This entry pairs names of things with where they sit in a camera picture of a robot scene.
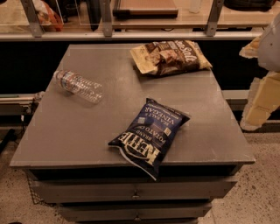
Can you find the blue Kettle chips bag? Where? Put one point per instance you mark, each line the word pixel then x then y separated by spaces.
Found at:
pixel 149 137

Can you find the upper grey drawer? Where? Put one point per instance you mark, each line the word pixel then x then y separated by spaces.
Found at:
pixel 193 188

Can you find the clear plastic water bottle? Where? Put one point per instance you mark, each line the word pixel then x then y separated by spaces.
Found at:
pixel 78 85

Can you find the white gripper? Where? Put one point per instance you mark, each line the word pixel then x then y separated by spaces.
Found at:
pixel 270 49

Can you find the orange snack bag background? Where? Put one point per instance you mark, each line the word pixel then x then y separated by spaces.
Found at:
pixel 47 16

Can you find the brown snack bag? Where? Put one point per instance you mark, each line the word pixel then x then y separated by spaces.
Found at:
pixel 169 57

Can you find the grey drawer cabinet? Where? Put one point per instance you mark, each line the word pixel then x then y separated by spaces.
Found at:
pixel 67 138

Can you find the metal railing frame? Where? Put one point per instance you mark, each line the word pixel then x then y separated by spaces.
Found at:
pixel 213 21

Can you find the grey drawer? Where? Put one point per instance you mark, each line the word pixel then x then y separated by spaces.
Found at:
pixel 193 188
pixel 135 212

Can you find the lower grey drawer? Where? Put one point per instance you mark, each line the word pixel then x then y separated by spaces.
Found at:
pixel 135 212

